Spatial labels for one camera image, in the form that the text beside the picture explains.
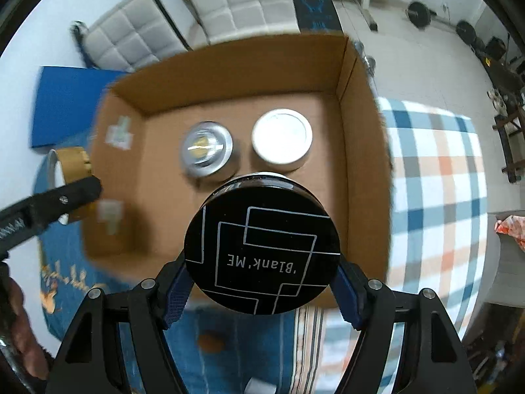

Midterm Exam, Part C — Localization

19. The grey quilted chair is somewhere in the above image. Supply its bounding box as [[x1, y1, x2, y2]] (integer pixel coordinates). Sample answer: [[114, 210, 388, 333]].
[[84, 0, 191, 75], [174, 0, 301, 46]]

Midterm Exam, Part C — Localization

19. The gold round jar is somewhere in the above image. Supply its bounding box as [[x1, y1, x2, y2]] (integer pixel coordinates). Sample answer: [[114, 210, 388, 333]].
[[47, 146, 93, 225]]

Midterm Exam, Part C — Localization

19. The silver tin with clear lid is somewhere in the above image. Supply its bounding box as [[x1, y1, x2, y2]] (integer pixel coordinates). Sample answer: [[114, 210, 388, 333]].
[[179, 122, 240, 180]]

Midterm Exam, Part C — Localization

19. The person's left hand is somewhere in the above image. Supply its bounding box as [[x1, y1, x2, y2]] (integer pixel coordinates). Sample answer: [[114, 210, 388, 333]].
[[0, 263, 54, 383]]

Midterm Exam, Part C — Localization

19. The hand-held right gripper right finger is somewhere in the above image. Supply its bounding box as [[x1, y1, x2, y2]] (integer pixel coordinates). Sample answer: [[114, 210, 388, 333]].
[[329, 260, 479, 394]]

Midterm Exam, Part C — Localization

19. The cardboard box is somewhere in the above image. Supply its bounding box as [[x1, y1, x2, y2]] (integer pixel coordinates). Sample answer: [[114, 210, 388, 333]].
[[81, 34, 395, 309]]

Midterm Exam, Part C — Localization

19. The black barbell with plates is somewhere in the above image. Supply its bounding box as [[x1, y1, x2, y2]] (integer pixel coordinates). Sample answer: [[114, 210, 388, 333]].
[[407, 2, 478, 46]]

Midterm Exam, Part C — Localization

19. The plaid blanket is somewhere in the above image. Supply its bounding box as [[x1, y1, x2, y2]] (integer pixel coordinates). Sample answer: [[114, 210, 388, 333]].
[[294, 98, 490, 394]]

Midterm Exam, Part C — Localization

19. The dark wooden chair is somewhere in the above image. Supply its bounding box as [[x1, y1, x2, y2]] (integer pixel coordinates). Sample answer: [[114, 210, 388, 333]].
[[488, 90, 525, 185]]

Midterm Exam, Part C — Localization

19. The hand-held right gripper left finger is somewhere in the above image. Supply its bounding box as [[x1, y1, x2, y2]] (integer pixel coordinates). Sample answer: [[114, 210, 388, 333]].
[[45, 251, 198, 394]]

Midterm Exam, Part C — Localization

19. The silver tin with white lid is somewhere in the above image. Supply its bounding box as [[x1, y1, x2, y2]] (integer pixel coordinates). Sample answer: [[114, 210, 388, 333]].
[[251, 109, 313, 171]]

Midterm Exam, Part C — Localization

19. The black and blue exercise mat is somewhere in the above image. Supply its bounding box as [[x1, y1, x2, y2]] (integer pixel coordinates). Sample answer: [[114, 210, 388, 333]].
[[292, 0, 343, 33]]

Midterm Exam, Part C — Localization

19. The black round jar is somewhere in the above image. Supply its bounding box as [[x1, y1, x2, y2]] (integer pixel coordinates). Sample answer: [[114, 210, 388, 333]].
[[184, 171, 341, 316]]

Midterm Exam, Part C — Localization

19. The blue foam mat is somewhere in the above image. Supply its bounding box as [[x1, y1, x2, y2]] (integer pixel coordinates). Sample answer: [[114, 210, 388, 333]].
[[30, 66, 133, 153]]

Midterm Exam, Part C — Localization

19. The orange plastic bag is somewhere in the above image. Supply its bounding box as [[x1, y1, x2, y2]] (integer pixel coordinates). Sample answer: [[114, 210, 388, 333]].
[[494, 214, 525, 253]]

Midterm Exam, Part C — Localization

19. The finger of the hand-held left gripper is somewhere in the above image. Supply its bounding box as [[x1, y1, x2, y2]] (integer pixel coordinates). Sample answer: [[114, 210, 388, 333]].
[[16, 176, 103, 239]]

